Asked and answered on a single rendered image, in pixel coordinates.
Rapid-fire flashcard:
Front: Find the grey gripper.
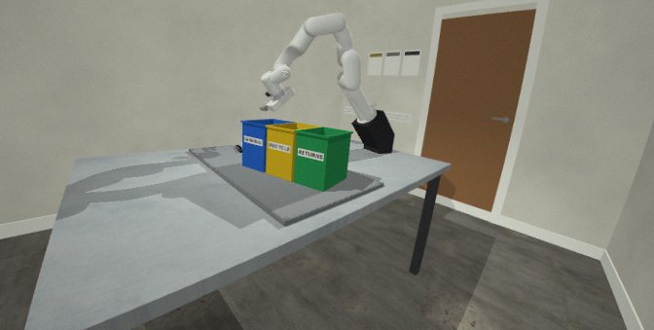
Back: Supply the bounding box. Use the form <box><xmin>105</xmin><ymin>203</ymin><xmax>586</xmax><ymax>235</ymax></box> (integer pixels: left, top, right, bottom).
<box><xmin>260</xmin><ymin>87</ymin><xmax>295</xmax><ymax>111</ymax></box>

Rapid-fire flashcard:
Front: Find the blue bin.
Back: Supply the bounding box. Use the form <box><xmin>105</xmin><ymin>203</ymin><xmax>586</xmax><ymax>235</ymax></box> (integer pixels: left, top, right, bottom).
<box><xmin>240</xmin><ymin>119</ymin><xmax>294</xmax><ymax>172</ymax></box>

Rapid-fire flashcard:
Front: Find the yellow recycle bin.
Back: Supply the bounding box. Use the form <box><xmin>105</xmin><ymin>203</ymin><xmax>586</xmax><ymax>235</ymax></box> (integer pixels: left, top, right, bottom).
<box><xmin>266</xmin><ymin>123</ymin><xmax>321</xmax><ymax>181</ymax></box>

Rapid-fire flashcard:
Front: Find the green returns bin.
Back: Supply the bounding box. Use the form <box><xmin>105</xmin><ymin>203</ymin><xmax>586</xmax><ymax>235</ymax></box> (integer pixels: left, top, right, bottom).
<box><xmin>294</xmin><ymin>127</ymin><xmax>353</xmax><ymax>192</ymax></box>

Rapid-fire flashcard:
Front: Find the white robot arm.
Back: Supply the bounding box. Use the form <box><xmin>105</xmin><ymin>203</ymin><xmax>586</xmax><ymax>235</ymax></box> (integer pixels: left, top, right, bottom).
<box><xmin>261</xmin><ymin>13</ymin><xmax>377</xmax><ymax>124</ymax></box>

